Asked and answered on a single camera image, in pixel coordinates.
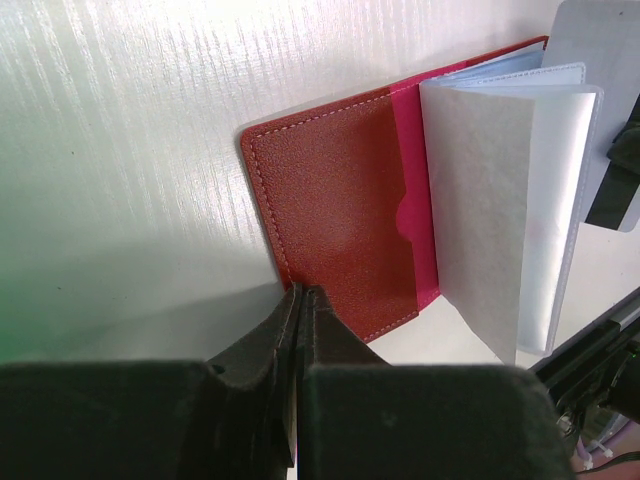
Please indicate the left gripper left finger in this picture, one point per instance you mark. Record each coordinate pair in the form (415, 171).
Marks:
(230, 417)

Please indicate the front aluminium rail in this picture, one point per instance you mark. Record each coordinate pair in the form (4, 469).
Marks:
(590, 347)

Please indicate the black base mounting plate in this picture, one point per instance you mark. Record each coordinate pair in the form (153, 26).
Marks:
(572, 404)

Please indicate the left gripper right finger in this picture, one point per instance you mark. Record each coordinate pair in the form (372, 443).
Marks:
(362, 418)

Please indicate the white striped card front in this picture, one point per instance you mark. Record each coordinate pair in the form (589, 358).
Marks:
(604, 36)

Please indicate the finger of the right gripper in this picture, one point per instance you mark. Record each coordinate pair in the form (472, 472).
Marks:
(624, 150)

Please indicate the red card holder wallet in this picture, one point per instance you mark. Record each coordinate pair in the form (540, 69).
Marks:
(463, 182)

